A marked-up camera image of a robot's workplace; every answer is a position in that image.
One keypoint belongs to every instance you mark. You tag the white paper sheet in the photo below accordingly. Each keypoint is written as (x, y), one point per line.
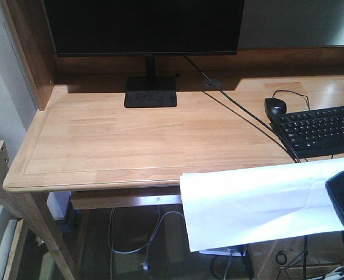
(258, 204)

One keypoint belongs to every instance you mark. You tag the wooden desk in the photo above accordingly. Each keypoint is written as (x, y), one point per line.
(82, 138)

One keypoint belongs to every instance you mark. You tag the black computer mouse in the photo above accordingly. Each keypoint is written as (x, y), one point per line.
(274, 106)

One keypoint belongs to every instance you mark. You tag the white power strip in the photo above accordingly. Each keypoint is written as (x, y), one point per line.
(235, 251)

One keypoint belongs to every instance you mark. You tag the black keyboard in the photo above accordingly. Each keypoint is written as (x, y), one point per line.
(314, 133)

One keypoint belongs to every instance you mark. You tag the black monitor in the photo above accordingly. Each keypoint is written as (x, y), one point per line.
(148, 29)

